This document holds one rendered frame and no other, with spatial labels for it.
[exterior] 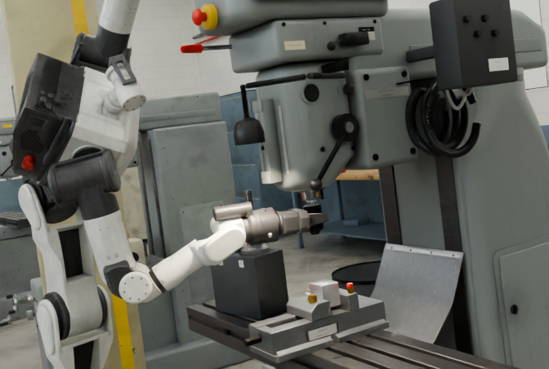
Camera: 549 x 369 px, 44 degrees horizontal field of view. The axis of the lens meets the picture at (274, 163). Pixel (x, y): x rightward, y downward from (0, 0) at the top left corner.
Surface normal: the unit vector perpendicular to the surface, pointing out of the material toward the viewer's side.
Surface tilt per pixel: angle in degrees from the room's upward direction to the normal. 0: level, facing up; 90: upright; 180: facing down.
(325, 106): 90
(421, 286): 62
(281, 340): 90
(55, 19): 90
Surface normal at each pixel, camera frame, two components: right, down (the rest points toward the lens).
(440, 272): -0.80, -0.33
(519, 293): 0.52, -0.05
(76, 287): 0.71, 0.01
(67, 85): 0.52, -0.57
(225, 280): -0.73, 0.13
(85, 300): 0.67, -0.22
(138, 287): 0.21, 0.07
